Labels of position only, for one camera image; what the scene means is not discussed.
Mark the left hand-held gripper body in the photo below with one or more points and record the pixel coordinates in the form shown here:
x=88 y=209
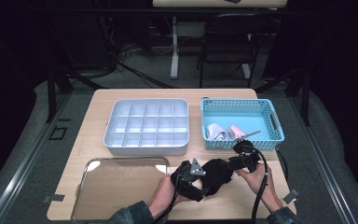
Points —
x=183 y=177

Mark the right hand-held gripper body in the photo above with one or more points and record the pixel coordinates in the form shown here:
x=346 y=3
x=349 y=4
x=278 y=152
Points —
x=248 y=157

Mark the black sock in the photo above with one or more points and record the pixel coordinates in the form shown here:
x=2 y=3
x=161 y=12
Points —
x=217 y=174

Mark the pink sock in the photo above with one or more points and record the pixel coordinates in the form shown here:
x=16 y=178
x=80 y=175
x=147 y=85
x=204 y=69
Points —
x=236 y=131

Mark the white sock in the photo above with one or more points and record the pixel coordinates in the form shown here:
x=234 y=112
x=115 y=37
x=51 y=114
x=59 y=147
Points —
x=214 y=132

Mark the blue perforated plastic basket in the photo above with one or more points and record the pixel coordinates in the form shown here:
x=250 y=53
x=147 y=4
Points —
x=242 y=119

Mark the white compartment organizer box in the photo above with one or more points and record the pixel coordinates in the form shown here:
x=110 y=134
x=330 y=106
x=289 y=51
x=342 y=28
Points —
x=149 y=151

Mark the person's left hand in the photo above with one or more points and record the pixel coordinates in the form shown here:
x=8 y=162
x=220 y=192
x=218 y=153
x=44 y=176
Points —
x=167 y=193

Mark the person's right hand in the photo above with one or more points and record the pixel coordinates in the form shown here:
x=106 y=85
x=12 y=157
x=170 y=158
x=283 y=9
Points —
x=259 y=182

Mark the grey tape piece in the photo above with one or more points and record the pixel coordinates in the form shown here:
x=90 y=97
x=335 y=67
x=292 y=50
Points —
x=54 y=198
x=290 y=196

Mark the black metal stand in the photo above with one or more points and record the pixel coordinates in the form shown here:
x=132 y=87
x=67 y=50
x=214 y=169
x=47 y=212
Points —
x=51 y=93
x=306 y=99

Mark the white desk leg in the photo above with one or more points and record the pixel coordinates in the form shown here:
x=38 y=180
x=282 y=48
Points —
x=246 y=71
x=174 y=62

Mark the black folding chair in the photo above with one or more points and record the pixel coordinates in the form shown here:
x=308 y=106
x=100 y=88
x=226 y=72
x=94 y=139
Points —
x=230 y=46

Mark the dark curtain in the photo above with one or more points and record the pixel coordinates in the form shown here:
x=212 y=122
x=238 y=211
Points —
x=6 y=77
x=348 y=77

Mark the dark flat object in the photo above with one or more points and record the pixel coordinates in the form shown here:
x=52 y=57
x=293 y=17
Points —
x=232 y=1

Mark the aluminium floor rail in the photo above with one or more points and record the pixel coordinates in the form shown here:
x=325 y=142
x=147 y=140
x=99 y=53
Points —
x=21 y=168
x=323 y=161

